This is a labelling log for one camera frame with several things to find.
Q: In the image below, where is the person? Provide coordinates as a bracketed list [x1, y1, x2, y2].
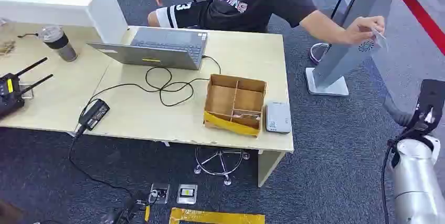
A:
[147, 0, 386, 46]

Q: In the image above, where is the chrome chair base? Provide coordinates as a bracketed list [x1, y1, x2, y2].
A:
[194, 147, 250, 186]

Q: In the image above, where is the floor socket with plug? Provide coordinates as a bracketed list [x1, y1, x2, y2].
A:
[148, 183, 171, 205]

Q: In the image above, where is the white card reader device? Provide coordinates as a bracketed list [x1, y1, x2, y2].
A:
[265, 101, 292, 134]

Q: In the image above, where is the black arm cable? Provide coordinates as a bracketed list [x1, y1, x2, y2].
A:
[380, 138, 400, 224]

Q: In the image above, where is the black radio with antennas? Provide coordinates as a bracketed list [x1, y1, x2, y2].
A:
[0, 57, 55, 119]

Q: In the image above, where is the yellow floor tape strip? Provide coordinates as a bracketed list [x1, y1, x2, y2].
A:
[169, 208, 266, 224]

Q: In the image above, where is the black mains cable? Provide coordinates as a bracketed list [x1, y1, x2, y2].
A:
[68, 125, 140, 202]

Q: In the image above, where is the clear radio stand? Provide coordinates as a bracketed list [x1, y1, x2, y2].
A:
[20, 82, 35, 100]

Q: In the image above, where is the pale desk with leg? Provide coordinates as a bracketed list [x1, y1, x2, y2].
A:
[73, 26, 295, 188]

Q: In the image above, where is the black tumbler with clear lid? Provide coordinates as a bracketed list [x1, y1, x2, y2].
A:
[37, 25, 78, 63]

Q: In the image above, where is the black plug block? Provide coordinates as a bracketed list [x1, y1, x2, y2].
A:
[104, 198, 149, 224]

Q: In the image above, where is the grey laptop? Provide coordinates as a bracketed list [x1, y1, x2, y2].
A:
[87, 27, 208, 71]

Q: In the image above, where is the person's left hand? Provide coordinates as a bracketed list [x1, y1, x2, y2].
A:
[342, 15, 386, 46]

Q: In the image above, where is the black laptop power cable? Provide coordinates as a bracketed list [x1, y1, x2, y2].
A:
[79, 55, 222, 119]

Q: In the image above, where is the brown object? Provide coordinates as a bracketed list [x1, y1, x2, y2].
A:
[0, 200, 22, 224]

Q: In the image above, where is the red barrier belt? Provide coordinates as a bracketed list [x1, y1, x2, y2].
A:
[399, 0, 445, 56]

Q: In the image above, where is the white desk partition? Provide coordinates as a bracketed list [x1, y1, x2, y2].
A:
[0, 0, 129, 45]

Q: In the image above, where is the floor socket with yellow label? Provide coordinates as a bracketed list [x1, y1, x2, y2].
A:
[176, 184, 198, 205]

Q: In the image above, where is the black power adapter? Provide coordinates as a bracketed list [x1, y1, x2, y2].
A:
[78, 99, 111, 132]

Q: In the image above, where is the chrome stanchion base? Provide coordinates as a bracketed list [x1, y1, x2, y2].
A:
[309, 42, 331, 66]

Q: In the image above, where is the grey kiosk stand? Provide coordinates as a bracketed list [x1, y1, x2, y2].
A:
[305, 0, 426, 97]

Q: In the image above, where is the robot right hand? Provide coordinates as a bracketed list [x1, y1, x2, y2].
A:
[382, 79, 445, 137]

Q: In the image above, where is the wooden compartment box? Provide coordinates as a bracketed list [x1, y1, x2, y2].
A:
[203, 73, 268, 137]

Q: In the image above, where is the white card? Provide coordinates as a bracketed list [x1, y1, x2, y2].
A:
[232, 112, 261, 122]
[373, 28, 389, 52]

